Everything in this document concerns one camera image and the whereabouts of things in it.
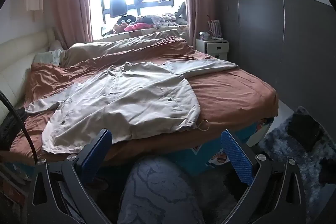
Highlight beige duvet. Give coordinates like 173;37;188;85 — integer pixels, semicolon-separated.
60;29;189;68

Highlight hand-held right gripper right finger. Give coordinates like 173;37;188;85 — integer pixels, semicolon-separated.
220;130;307;224

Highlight grey plush toy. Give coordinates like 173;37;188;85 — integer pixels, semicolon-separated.
175;2;187;25

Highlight black plush toy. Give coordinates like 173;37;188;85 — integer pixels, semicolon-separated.
115;15;137;28

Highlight black cable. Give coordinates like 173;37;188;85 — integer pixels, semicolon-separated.
0;90;38;167

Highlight cream padded headboard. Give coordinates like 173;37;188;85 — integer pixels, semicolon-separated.
0;30;57;130

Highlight beige jacket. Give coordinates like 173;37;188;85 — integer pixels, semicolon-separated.
26;59;239;155

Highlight grey wardrobe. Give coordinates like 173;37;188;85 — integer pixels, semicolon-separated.
211;0;336;132

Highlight pink plush toy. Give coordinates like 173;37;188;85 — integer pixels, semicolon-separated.
124;22;153;31

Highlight pile of mixed clothes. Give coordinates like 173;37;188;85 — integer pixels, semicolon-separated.
136;13;188;29

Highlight pale pillow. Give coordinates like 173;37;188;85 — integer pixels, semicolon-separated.
33;40;65;65

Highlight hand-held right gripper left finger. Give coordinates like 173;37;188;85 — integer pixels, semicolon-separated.
28;129;113;224

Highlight black folded garment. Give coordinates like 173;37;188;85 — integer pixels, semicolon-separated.
287;112;322;151

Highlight white nightstand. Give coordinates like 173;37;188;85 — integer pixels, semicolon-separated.
196;38;229;60

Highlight bed with brown blanket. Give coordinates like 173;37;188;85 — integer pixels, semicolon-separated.
9;38;279;161

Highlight grey shaggy rug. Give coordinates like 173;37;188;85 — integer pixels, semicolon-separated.
259;106;336;224

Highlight black crumpled garment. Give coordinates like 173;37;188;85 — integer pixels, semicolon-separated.
319;157;336;184

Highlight person's leg in patterned pants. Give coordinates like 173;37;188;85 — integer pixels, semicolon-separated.
117;156;205;224

